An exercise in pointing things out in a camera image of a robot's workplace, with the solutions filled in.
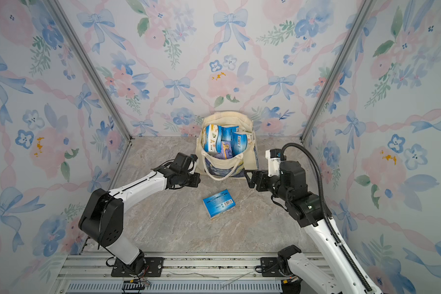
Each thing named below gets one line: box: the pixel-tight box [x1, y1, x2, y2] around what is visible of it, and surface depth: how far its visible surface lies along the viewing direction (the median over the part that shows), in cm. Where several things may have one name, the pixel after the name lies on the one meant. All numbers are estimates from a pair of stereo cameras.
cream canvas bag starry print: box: [195, 111, 259, 182], surface depth 90 cm
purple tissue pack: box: [212, 140, 233, 160], surface depth 87 cm
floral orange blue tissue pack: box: [203, 124, 223, 153], surface depth 86 cm
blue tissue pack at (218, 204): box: [202, 189, 236, 220], surface depth 87 cm
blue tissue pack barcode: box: [221, 125, 240, 141], surface depth 93 cm
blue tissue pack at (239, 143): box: [230, 131, 248, 158], surface depth 89 cm
